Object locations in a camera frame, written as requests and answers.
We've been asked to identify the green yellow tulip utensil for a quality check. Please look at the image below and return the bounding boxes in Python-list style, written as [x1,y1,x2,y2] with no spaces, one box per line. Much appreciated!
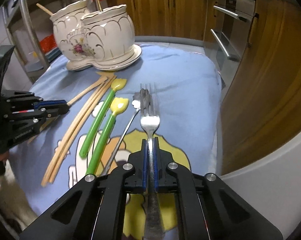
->
[79,78,127,159]
[86,98,129,175]

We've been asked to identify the silver steel fork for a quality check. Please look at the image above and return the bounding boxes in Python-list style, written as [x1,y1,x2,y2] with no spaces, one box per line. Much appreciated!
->
[140,84,164,239]

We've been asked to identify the silver flower-handle spoon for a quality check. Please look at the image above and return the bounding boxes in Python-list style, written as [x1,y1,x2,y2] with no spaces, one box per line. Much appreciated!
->
[100,89,142,176]

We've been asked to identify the wooden kitchen cabinets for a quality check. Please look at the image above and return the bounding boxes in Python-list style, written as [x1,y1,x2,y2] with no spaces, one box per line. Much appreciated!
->
[125,0,301,174]

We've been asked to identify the person's left hand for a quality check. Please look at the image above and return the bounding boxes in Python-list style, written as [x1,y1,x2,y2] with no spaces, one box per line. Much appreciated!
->
[0,151,9,163]

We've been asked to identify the steel shelf rack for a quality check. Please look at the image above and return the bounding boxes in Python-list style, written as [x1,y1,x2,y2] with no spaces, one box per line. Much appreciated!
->
[1,0,61,83]

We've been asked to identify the wooden chopstick in holder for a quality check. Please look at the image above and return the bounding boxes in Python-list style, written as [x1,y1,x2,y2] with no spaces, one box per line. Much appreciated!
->
[36,3,53,16]

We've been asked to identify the white ceramic utensil holder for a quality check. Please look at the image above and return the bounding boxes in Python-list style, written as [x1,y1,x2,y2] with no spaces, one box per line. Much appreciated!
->
[50,0,142,71]

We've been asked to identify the blue cartoon cloth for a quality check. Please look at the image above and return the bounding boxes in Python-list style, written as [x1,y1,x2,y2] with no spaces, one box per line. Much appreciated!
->
[9,43,223,240]

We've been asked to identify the built-in steel oven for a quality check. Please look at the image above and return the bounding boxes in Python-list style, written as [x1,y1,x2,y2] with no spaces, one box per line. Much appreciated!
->
[204,0,256,85]

